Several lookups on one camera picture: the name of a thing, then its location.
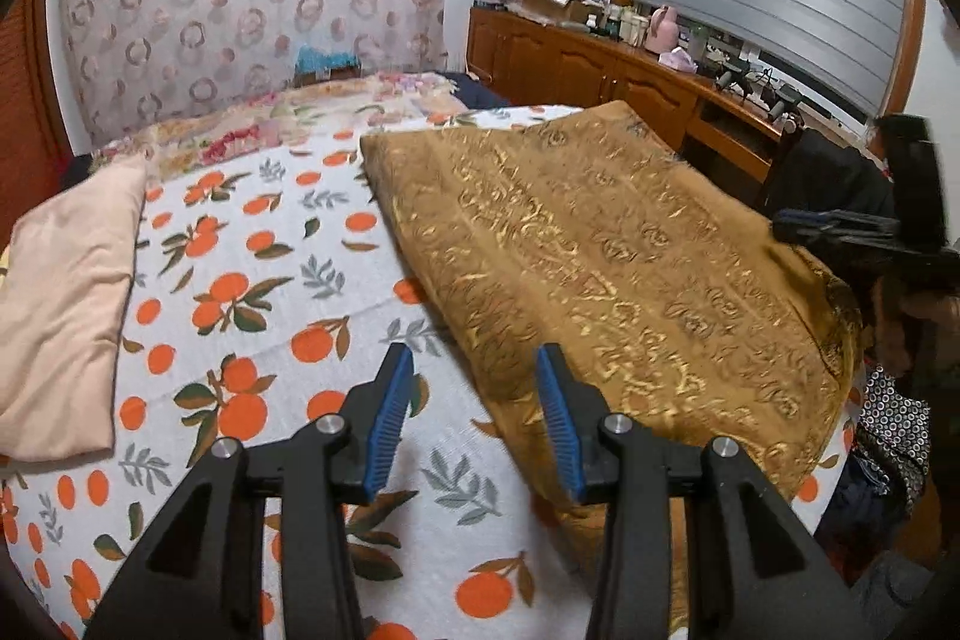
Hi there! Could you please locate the black white patterned cloth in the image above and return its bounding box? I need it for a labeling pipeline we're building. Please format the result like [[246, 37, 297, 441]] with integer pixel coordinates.
[[851, 366, 932, 521]]

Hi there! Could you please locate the orange slatted wooden panel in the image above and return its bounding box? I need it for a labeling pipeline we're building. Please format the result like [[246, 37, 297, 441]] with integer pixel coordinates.
[[0, 0, 74, 244]]

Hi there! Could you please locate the orange fruit print bedsheet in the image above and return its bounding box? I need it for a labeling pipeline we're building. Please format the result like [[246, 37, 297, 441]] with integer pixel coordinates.
[[0, 104, 848, 640]]

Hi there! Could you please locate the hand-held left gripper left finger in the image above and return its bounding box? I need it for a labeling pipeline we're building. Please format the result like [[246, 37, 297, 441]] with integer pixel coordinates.
[[82, 342, 416, 640]]

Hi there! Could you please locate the blue knitted item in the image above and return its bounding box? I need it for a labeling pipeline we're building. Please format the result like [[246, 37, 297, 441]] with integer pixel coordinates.
[[294, 44, 359, 80]]

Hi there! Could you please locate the dark blue cloth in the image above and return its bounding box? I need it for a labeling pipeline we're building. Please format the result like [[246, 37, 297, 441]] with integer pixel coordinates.
[[442, 72, 511, 112]]

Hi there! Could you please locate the floral blanket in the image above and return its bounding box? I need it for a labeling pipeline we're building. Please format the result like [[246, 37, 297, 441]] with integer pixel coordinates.
[[90, 70, 466, 178]]

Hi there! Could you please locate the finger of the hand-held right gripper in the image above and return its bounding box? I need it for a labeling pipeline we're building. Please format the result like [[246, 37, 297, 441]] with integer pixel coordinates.
[[772, 208, 901, 248]]

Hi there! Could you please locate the dark clothes pile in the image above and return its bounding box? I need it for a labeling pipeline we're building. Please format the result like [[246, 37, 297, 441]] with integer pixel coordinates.
[[765, 126, 897, 229]]

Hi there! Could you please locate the pink jug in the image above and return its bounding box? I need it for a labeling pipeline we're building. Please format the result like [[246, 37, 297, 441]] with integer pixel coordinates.
[[646, 5, 680, 50]]

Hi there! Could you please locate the wooden cabinet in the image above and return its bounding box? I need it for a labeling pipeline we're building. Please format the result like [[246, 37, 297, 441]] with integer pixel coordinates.
[[465, 6, 803, 214]]

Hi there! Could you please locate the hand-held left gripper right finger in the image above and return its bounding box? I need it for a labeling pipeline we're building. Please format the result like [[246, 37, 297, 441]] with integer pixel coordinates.
[[534, 342, 856, 640]]

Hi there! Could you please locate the pale pink cloth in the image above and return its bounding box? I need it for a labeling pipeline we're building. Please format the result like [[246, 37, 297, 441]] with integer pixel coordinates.
[[0, 156, 149, 462]]

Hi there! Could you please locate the golden patterned cloth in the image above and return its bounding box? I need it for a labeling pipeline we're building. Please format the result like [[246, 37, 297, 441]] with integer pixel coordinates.
[[360, 100, 863, 633]]

